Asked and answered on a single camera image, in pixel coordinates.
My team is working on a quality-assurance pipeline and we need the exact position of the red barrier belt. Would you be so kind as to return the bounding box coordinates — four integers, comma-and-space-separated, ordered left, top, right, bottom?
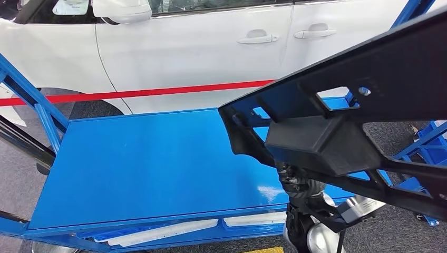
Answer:
0, 79, 277, 107

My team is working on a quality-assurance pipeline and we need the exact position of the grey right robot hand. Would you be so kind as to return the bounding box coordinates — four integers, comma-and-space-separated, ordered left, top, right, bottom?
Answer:
276, 161, 327, 207

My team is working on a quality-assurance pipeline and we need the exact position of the yellow floor tape square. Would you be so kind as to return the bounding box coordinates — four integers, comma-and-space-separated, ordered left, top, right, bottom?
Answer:
242, 246, 284, 253

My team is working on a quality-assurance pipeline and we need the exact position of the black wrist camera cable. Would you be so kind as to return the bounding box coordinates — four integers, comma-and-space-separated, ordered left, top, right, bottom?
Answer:
336, 229, 347, 253

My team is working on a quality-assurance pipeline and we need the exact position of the white plastic crate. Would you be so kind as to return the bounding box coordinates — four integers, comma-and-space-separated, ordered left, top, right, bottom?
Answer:
94, 219, 219, 248
223, 211, 288, 228

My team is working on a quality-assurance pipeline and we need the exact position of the white car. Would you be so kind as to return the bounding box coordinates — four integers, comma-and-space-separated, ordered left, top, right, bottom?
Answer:
0, 0, 447, 128

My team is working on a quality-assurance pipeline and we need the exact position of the blue wheeled shelf rack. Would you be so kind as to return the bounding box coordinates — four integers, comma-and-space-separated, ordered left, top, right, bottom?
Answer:
393, 120, 447, 228

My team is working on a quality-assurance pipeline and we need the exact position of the blue metal shelf rack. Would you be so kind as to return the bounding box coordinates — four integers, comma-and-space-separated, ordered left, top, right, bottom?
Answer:
0, 0, 447, 253

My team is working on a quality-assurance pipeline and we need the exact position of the blue plastic crate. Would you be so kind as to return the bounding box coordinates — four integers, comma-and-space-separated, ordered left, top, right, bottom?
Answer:
75, 225, 158, 240

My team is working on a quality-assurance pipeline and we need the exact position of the black plastic frame part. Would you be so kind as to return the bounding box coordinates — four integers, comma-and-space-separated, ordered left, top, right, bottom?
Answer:
218, 7, 447, 222

